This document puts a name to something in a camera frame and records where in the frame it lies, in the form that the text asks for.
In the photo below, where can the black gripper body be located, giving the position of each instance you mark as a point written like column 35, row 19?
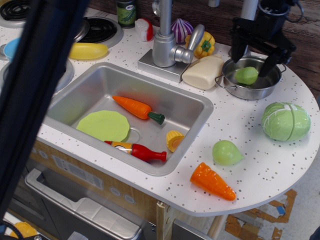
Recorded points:
column 264, row 33

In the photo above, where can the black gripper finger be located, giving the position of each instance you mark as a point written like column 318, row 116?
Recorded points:
column 239, row 47
column 279, row 56

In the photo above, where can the green toy broccoli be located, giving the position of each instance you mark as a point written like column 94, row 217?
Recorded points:
column 247, row 75

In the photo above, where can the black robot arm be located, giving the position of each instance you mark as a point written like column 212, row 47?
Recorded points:
column 27, row 96

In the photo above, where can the stainless steel pan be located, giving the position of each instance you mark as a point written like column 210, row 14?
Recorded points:
column 261, row 88

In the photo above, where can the yellow toy bell pepper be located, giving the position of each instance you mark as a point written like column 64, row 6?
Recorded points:
column 205, row 47

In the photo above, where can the cream toy mayonnaise bottle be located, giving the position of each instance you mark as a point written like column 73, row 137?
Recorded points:
column 202, row 73

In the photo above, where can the purple toy onion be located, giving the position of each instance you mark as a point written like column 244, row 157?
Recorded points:
column 181, row 29

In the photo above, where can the green toy cabbage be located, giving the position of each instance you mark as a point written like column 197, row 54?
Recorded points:
column 285, row 121

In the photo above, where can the silver toy faucet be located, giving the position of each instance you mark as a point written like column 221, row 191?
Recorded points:
column 167, row 59

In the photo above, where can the light green toy pear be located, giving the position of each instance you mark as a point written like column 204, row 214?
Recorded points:
column 224, row 152

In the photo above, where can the yellow toy corn piece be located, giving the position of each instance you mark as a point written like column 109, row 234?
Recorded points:
column 173, row 139

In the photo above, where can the stainless steel sink basin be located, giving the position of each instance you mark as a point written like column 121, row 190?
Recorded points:
column 155, row 105

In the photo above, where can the orange toy carrot with stem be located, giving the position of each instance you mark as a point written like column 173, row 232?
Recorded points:
column 139, row 109

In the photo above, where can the green toy can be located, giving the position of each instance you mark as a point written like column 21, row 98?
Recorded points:
column 126, row 13

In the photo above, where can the orange toy carrot half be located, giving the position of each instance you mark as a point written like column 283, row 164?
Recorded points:
column 208, row 180

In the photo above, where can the back right stove burner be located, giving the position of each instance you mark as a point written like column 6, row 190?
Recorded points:
column 103, row 30

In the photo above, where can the stove burner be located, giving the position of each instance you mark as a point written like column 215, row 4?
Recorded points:
column 13, row 13
column 64, row 80
column 103, row 30

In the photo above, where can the red toy ketchup bottle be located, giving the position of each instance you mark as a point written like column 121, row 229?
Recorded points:
column 139, row 151

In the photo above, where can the light green toy plate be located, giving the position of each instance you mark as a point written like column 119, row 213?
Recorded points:
column 105, row 125

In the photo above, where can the silver pot lid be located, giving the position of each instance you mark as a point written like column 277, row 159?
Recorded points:
column 83, row 30

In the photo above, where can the yellow toy squash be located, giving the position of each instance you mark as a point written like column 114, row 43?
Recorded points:
column 87, row 51

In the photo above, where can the front left stove burner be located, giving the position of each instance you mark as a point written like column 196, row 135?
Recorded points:
column 64, row 80

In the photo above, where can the back left stove burner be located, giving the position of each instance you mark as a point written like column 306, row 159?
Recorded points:
column 13, row 13

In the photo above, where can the light blue toy bowl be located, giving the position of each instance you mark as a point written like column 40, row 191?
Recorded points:
column 10, row 48

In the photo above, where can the yellow toy on floor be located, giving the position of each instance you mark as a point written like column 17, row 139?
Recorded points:
column 25, row 229

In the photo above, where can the silver oven door handle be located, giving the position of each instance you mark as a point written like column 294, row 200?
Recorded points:
column 85, row 217

